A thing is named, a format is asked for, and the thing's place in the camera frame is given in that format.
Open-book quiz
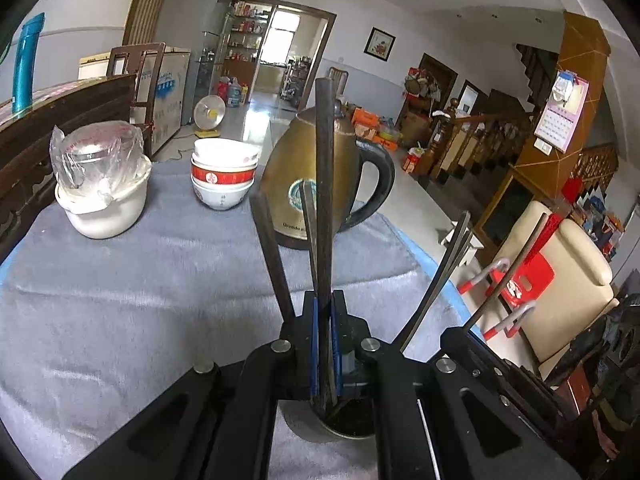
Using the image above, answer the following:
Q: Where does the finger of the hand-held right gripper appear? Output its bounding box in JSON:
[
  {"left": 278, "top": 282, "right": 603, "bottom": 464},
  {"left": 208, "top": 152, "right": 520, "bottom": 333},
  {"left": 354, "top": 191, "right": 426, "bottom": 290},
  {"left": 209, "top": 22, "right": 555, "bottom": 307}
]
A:
[{"left": 440, "top": 327, "right": 567, "bottom": 441}]

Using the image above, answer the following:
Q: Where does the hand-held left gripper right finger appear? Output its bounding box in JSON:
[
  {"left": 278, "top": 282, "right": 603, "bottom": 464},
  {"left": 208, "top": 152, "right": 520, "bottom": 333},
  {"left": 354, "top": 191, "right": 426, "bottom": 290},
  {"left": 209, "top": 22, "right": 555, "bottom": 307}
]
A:
[{"left": 330, "top": 290, "right": 583, "bottom": 480}]

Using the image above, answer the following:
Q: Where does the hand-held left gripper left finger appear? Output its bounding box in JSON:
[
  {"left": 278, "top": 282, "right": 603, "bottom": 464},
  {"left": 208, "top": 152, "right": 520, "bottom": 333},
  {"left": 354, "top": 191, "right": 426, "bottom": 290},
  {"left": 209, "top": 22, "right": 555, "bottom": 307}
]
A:
[{"left": 62, "top": 291, "right": 321, "bottom": 480}]

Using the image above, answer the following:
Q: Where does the metal chopstick holder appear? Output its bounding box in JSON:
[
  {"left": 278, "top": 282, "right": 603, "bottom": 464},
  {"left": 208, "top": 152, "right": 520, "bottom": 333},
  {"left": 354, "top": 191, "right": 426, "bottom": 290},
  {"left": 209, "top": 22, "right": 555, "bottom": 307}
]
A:
[{"left": 277, "top": 399, "right": 376, "bottom": 441}]

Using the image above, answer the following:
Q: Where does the red plastic stool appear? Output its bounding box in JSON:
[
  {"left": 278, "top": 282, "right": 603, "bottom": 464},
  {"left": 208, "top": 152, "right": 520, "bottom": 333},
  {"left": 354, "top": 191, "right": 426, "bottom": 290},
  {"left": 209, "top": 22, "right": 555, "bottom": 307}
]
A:
[
  {"left": 465, "top": 212, "right": 549, "bottom": 336},
  {"left": 457, "top": 257, "right": 556, "bottom": 341}
]

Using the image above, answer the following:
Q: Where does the small white stool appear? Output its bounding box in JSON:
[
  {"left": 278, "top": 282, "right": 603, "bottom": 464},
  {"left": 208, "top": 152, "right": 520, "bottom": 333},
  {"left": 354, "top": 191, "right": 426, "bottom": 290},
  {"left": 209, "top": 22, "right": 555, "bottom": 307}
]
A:
[{"left": 440, "top": 227, "right": 485, "bottom": 266}]

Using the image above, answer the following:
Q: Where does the dark cloth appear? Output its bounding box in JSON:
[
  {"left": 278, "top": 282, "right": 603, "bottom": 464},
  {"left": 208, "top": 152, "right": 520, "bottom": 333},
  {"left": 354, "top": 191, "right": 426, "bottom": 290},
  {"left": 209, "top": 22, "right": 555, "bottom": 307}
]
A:
[{"left": 545, "top": 295, "right": 640, "bottom": 466}]

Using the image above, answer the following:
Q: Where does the blue table mat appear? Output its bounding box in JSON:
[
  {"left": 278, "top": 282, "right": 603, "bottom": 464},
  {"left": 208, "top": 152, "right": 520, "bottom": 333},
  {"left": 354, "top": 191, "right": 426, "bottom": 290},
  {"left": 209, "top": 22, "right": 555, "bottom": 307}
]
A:
[{"left": 0, "top": 219, "right": 482, "bottom": 341}]

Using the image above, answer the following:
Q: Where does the beige armchair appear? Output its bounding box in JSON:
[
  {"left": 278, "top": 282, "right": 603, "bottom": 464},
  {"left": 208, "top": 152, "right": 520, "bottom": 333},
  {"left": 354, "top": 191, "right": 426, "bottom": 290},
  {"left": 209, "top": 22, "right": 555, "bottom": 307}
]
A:
[{"left": 457, "top": 200, "right": 618, "bottom": 381}]

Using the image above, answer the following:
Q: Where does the grey table cloth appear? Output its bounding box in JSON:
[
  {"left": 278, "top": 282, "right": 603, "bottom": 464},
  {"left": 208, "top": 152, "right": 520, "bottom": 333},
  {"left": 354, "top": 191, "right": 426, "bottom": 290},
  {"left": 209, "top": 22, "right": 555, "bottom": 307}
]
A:
[{"left": 0, "top": 160, "right": 451, "bottom": 480}]

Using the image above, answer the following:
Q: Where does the white bowl blue print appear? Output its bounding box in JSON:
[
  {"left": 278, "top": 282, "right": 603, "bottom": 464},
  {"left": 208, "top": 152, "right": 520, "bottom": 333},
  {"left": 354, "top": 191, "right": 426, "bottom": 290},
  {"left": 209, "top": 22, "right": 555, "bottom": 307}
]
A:
[{"left": 194, "top": 180, "right": 254, "bottom": 211}]

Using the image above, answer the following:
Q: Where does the golden electric kettle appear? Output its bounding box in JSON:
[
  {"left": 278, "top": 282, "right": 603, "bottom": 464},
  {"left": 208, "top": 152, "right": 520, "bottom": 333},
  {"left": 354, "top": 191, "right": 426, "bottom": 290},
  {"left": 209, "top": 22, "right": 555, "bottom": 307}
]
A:
[{"left": 260, "top": 100, "right": 396, "bottom": 251}]

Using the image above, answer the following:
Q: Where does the red banded white bowl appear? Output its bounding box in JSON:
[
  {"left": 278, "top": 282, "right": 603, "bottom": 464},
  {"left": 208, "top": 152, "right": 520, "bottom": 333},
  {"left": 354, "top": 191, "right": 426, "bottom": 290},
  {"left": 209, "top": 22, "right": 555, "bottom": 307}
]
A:
[{"left": 191, "top": 162, "right": 256, "bottom": 189}]

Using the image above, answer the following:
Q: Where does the orange box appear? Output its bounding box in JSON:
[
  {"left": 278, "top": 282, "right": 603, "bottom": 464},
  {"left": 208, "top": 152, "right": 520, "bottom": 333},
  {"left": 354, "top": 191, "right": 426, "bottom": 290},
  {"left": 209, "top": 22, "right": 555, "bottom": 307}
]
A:
[{"left": 351, "top": 107, "right": 380, "bottom": 141}]

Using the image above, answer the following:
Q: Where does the wooden stair railing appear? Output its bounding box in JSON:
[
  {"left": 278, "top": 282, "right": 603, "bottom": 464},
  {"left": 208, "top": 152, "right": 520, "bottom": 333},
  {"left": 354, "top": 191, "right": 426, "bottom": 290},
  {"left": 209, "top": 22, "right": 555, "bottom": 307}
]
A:
[{"left": 430, "top": 97, "right": 621, "bottom": 211}]

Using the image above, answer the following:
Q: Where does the white pot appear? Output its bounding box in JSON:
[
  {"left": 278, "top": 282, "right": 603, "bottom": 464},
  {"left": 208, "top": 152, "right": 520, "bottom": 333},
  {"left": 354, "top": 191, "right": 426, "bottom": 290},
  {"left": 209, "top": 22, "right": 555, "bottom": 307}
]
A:
[{"left": 55, "top": 155, "right": 152, "bottom": 239}]

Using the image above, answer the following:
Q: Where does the white electric fan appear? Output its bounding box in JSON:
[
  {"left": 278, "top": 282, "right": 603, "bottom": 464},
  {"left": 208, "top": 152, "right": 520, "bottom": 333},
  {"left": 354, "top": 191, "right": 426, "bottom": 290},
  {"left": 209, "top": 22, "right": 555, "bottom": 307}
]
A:
[{"left": 192, "top": 95, "right": 227, "bottom": 138}]

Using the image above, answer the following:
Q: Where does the blue water jug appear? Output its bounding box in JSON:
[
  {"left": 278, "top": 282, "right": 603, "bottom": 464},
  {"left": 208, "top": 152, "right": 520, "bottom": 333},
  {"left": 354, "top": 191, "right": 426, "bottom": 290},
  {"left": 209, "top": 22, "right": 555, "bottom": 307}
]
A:
[{"left": 218, "top": 76, "right": 248, "bottom": 108}]

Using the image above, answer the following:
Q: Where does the light wooden chair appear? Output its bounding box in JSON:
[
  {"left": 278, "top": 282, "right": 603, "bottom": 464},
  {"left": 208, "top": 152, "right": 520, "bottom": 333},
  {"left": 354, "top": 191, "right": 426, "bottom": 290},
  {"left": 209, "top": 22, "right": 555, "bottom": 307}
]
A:
[{"left": 327, "top": 66, "right": 351, "bottom": 97}]

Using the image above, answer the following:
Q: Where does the white chest freezer blue print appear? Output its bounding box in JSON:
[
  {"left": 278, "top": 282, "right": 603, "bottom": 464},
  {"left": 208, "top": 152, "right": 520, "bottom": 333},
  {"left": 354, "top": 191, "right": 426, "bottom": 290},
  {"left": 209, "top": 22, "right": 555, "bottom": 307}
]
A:
[{"left": 137, "top": 46, "right": 192, "bottom": 156}]

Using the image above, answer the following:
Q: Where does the shelf of goods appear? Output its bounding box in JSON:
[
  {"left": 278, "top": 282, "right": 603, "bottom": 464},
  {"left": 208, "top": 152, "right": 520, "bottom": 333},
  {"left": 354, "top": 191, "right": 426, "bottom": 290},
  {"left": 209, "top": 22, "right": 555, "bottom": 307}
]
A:
[{"left": 222, "top": 1, "right": 273, "bottom": 91}]

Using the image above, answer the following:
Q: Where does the dark wooden sideboard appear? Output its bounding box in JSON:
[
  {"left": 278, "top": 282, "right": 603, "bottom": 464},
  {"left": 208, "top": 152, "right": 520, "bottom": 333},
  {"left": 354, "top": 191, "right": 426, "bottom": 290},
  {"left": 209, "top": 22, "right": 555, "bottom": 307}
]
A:
[{"left": 0, "top": 74, "right": 138, "bottom": 262}]

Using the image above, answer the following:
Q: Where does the wooden stair panel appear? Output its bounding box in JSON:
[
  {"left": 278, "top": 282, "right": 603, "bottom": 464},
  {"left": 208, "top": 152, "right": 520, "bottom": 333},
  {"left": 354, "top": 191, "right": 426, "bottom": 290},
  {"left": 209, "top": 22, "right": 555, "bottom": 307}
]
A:
[{"left": 515, "top": 10, "right": 612, "bottom": 191}]

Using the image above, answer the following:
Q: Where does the dark wooden chair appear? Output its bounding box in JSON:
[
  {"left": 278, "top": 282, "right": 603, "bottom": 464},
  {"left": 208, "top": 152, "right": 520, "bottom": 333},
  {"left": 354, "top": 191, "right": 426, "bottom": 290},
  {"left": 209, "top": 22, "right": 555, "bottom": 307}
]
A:
[{"left": 107, "top": 42, "right": 167, "bottom": 128}]

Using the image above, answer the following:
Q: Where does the silver refrigerator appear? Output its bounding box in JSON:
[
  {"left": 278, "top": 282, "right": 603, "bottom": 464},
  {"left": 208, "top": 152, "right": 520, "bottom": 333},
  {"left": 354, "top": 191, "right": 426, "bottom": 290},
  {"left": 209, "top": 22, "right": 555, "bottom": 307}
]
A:
[{"left": 152, "top": 0, "right": 236, "bottom": 126}]

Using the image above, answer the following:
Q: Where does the cream chest freezer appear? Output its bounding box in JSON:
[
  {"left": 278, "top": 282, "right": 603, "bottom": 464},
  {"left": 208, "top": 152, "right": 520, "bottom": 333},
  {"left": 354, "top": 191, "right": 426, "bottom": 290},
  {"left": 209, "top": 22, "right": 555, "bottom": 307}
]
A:
[{"left": 77, "top": 52, "right": 112, "bottom": 80}]

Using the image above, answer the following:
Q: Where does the pink plaid cloth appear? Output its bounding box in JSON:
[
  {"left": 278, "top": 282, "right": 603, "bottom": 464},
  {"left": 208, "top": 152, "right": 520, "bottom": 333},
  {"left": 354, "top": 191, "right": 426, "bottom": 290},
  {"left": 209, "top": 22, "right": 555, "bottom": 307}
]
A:
[{"left": 0, "top": 80, "right": 103, "bottom": 126}]

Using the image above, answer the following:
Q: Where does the blue thermos bottle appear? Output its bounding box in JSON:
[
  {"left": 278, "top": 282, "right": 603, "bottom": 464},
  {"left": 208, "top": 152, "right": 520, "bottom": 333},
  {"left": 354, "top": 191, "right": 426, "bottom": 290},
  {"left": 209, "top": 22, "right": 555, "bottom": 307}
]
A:
[{"left": 11, "top": 12, "right": 46, "bottom": 113}]

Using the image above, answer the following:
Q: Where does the wall calendar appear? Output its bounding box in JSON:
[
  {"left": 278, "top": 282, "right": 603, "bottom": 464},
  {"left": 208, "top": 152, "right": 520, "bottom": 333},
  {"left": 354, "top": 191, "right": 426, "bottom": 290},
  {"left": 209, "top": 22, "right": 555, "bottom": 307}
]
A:
[{"left": 534, "top": 70, "right": 590, "bottom": 153}]

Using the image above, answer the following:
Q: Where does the framed wall picture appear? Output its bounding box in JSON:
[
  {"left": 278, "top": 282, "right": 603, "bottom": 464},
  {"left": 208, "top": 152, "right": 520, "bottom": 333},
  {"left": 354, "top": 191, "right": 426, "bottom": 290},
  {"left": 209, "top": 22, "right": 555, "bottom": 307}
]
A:
[{"left": 363, "top": 27, "right": 397, "bottom": 63}]

